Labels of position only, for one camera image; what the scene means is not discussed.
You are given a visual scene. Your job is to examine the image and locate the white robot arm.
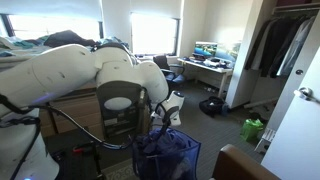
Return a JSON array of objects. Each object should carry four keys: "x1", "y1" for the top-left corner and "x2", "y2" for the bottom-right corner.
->
[{"x1": 0, "y1": 43, "x2": 184, "y2": 180}]

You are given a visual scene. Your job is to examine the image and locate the dark pile on bed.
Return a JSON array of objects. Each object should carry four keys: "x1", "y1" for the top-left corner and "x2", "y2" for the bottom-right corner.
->
[{"x1": 44, "y1": 30, "x2": 96, "y2": 47}]

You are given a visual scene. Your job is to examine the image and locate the green shopping bag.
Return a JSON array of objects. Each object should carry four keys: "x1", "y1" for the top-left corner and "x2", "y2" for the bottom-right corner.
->
[{"x1": 240, "y1": 119, "x2": 263, "y2": 142}]

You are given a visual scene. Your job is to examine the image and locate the blue blanket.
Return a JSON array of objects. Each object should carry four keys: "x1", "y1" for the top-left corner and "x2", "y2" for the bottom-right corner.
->
[{"x1": 133, "y1": 128, "x2": 194, "y2": 156}]

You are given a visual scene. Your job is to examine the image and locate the white door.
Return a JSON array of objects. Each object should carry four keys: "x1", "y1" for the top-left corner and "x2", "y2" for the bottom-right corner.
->
[{"x1": 261, "y1": 48, "x2": 320, "y2": 180}]

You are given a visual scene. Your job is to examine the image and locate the wooden loft bed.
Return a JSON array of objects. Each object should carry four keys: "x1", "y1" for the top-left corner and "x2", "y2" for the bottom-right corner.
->
[{"x1": 0, "y1": 42, "x2": 130, "y2": 103}]

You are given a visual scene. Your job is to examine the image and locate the wooden drawer dresser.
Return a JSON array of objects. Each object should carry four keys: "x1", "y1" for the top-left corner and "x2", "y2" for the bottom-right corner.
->
[{"x1": 39, "y1": 95, "x2": 104, "y2": 139}]

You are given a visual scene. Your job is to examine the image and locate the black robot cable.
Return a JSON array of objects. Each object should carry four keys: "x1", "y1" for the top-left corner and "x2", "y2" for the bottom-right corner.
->
[{"x1": 0, "y1": 87, "x2": 148, "y2": 180}]

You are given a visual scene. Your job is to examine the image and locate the blue mesh laundry hamper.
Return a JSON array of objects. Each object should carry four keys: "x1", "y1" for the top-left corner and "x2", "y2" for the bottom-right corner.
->
[{"x1": 132, "y1": 134, "x2": 201, "y2": 180}]

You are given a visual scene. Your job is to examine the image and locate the computer monitor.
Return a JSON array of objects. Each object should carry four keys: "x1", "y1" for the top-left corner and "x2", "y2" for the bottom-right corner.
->
[{"x1": 194, "y1": 41, "x2": 217, "y2": 57}]

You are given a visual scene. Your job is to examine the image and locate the black bag on floor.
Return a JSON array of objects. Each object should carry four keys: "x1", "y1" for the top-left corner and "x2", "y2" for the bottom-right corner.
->
[{"x1": 199, "y1": 96, "x2": 228, "y2": 117}]

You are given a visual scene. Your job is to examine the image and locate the hanging dark clothes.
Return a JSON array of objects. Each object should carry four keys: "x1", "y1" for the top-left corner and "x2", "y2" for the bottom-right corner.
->
[{"x1": 245, "y1": 16, "x2": 315, "y2": 78}]

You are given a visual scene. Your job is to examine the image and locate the black office chair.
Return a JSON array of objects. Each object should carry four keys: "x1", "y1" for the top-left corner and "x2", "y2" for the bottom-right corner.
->
[{"x1": 153, "y1": 55, "x2": 185, "y2": 92}]

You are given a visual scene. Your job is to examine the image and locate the brown wooden chair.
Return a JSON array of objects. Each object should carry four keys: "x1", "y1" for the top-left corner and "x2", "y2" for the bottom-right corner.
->
[{"x1": 211, "y1": 144, "x2": 280, "y2": 180}]

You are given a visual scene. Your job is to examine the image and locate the white desk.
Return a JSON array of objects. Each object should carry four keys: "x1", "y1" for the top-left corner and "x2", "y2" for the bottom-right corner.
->
[{"x1": 178, "y1": 58, "x2": 233, "y2": 98}]

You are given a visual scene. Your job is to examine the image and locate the silver door handle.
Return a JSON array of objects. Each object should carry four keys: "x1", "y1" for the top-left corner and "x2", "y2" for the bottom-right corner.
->
[{"x1": 294, "y1": 87, "x2": 318, "y2": 103}]

